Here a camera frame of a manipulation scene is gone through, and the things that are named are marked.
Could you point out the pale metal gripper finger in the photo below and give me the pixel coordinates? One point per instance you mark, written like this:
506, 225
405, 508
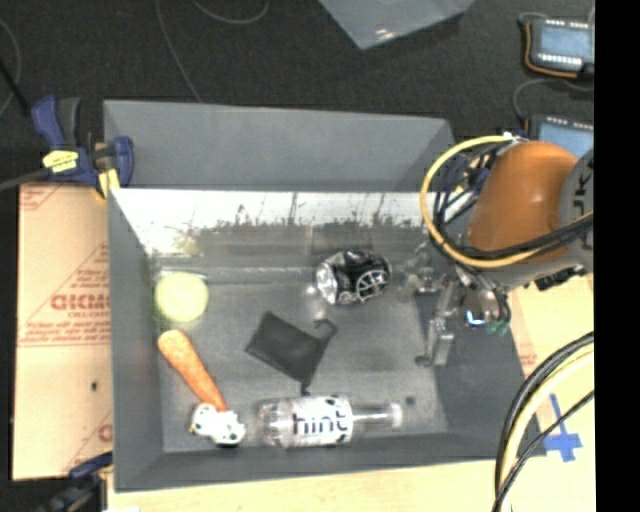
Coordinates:
440, 345
421, 277

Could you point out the grey metal bin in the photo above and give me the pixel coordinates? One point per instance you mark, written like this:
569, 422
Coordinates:
350, 365

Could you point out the clear plastic bottle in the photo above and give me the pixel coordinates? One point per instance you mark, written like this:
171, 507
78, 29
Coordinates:
320, 421

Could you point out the black cloth pouch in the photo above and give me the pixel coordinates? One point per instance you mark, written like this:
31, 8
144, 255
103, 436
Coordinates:
287, 345

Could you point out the white toy animal, black spots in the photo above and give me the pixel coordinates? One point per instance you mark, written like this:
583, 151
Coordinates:
217, 425

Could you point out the yellow-green ball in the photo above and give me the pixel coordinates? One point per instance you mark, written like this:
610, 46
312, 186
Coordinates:
181, 297

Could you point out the orange toy carrot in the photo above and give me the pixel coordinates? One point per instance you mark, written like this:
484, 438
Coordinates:
190, 367

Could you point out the brown cardboard board, red print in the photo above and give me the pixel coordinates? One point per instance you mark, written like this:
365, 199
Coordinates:
60, 280

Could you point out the black cylinder on white bracket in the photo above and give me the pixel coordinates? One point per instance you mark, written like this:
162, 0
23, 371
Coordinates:
552, 281

